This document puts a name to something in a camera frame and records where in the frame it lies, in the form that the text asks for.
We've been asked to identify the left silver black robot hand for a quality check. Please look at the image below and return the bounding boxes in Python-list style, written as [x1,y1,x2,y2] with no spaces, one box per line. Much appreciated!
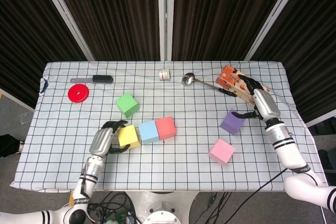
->
[89,120,131,158]

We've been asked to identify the white frame rail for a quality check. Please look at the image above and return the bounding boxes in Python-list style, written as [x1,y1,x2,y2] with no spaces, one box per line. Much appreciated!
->
[0,89,35,112]
[306,115,336,127]

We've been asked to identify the white black checked tablecloth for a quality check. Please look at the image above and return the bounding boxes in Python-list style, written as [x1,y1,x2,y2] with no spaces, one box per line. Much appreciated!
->
[10,60,330,193]

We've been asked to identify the yellow foam cube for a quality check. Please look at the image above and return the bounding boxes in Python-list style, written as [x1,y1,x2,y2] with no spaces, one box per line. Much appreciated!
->
[117,124,141,150]

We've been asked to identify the purple foam cube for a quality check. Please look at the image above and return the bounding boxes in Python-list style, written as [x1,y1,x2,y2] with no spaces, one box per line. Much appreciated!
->
[219,109,247,135]

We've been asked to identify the blue table clip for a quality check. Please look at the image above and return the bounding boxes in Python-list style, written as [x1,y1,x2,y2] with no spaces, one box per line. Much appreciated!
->
[39,78,49,95]

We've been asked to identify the dark curtain panel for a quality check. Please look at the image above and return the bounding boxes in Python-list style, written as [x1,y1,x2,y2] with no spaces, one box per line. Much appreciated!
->
[0,0,89,109]
[49,0,161,61]
[250,0,336,124]
[172,0,293,61]

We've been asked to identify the red foam cube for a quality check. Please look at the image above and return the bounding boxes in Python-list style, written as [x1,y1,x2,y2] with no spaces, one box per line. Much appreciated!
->
[154,116,177,141]

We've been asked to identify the floor power strip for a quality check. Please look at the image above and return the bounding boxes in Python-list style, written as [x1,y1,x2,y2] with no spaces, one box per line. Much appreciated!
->
[106,209,137,224]

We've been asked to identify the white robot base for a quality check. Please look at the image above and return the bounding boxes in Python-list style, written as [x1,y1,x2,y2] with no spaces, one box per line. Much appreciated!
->
[124,191,199,224]

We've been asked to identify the green foam cube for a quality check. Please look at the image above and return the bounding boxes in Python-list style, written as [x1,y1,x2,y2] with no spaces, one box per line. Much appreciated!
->
[115,92,140,119]

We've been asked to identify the white frame post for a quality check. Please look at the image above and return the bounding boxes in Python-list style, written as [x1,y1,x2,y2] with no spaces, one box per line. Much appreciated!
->
[244,0,308,61]
[35,0,95,61]
[157,0,175,61]

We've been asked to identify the person leg black trousers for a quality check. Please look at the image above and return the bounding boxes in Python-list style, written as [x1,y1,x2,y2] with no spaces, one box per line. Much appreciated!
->
[0,134,26,158]

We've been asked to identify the red plastic disc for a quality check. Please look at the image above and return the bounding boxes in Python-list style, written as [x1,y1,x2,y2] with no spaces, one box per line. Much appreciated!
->
[67,83,90,104]

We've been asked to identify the pink foam cube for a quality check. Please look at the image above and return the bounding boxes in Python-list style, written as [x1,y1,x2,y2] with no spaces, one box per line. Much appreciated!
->
[208,138,236,166]

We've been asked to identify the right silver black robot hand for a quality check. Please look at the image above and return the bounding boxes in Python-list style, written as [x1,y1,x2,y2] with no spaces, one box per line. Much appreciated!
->
[232,74,281,123]

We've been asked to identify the black cable green plug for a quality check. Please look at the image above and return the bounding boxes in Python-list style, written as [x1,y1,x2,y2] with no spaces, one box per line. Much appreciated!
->
[202,191,233,224]

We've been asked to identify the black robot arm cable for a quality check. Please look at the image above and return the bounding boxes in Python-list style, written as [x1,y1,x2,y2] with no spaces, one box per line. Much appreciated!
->
[228,167,288,224]

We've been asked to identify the orange biscuit box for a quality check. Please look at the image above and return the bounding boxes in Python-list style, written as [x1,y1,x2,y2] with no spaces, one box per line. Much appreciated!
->
[215,65,270,109]

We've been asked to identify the blue foam cube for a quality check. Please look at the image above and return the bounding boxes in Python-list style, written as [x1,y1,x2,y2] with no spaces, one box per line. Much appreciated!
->
[138,120,160,145]

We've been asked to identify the metal ladle black handle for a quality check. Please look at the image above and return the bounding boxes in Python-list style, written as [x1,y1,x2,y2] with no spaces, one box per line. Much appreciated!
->
[181,72,238,98]

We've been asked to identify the black floor cable tangle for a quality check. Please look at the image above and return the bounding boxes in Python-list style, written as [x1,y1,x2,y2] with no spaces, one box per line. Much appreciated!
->
[86,191,140,224]

